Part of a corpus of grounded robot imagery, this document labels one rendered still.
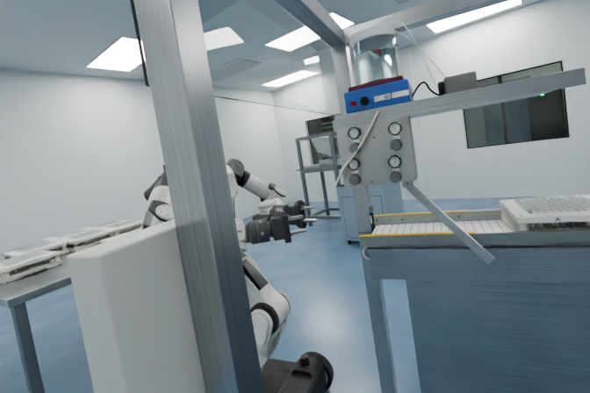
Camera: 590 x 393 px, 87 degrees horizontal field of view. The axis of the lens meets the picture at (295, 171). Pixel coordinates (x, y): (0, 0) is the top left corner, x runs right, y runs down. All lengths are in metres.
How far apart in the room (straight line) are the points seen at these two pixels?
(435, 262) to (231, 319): 0.74
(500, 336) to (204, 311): 0.95
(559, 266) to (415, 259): 0.36
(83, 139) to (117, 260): 5.19
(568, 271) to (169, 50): 1.06
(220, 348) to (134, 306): 0.14
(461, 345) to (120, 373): 1.02
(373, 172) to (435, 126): 5.30
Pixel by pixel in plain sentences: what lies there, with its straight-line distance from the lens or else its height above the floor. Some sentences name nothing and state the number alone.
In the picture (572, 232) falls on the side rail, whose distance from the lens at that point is 1.09.
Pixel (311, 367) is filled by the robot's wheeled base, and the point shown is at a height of 0.21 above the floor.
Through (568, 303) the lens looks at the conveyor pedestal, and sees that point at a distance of 1.20.
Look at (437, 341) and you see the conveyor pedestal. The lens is 1.25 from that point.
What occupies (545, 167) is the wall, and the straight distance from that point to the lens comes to 6.13.
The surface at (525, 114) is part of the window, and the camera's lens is 6.18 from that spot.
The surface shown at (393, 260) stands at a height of 0.88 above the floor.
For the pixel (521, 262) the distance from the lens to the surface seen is 1.09.
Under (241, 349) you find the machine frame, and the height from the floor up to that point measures 1.01.
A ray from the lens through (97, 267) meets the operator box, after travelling 0.41.
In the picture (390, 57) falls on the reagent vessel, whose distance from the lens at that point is 1.10.
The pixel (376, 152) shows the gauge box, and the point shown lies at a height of 1.23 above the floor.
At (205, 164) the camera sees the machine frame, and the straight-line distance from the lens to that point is 0.43.
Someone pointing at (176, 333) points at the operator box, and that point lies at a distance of 0.49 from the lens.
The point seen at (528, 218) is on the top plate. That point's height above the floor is 0.99.
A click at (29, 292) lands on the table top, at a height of 0.86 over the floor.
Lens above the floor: 1.27
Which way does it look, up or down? 4 degrees down
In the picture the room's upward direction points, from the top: 9 degrees counter-clockwise
